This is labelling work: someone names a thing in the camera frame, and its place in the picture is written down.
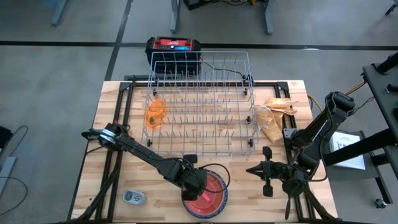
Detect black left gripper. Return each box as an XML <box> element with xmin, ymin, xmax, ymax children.
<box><xmin>180</xmin><ymin>154</ymin><xmax>208</xmax><ymax>202</ymax></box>

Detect white printed manual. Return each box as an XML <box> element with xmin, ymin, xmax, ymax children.
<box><xmin>329</xmin><ymin>131</ymin><xmax>367</xmax><ymax>171</ymax></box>

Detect black equipment box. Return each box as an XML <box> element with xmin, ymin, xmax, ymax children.
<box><xmin>183</xmin><ymin>0</ymin><xmax>218</xmax><ymax>10</ymax></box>

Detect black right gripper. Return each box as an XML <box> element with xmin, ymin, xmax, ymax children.
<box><xmin>246</xmin><ymin>146</ymin><xmax>295</xmax><ymax>197</ymax></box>

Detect grey desk leg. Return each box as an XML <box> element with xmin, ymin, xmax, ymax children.
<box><xmin>264</xmin><ymin>0</ymin><xmax>274</xmax><ymax>35</ymax></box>
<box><xmin>51</xmin><ymin>0</ymin><xmax>68</xmax><ymax>27</ymax></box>
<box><xmin>170</xmin><ymin>0</ymin><xmax>182</xmax><ymax>34</ymax></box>

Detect grey box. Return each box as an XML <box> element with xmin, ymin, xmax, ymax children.
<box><xmin>320</xmin><ymin>129</ymin><xmax>379</xmax><ymax>181</ymax></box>

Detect black chair leg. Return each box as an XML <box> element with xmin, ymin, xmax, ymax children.
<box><xmin>385</xmin><ymin>0</ymin><xmax>398</xmax><ymax>16</ymax></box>

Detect yellow cable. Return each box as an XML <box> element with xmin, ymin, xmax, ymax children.
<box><xmin>307</xmin><ymin>77</ymin><xmax>367</xmax><ymax>113</ymax></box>

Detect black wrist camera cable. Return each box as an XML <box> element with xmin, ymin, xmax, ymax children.
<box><xmin>198</xmin><ymin>162</ymin><xmax>231</xmax><ymax>194</ymax></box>

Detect orange translucent plate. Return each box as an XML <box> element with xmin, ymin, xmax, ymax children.
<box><xmin>146</xmin><ymin>98</ymin><xmax>169</xmax><ymax>131</ymax></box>

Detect grey wire dish rack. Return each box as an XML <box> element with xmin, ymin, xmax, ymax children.
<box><xmin>141</xmin><ymin>51</ymin><xmax>259</xmax><ymax>157</ymax></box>

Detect blue patterned plate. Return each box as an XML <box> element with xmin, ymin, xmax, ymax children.
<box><xmin>182</xmin><ymin>169</ymin><xmax>229</xmax><ymax>220</ymax></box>

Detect black equipment stand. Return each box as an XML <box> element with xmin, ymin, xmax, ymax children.
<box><xmin>323</xmin><ymin>51</ymin><xmax>398</xmax><ymax>206</ymax></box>

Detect pink translucent plate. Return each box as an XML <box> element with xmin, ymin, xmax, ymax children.
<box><xmin>185</xmin><ymin>172</ymin><xmax>225</xmax><ymax>215</ymax></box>

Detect black aluminium table frame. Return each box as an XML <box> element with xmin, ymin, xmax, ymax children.
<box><xmin>67</xmin><ymin>74</ymin><xmax>343</xmax><ymax>224</ymax></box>

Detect small grey device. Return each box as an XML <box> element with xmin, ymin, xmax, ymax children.
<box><xmin>122</xmin><ymin>189</ymin><xmax>146</xmax><ymax>206</ymax></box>

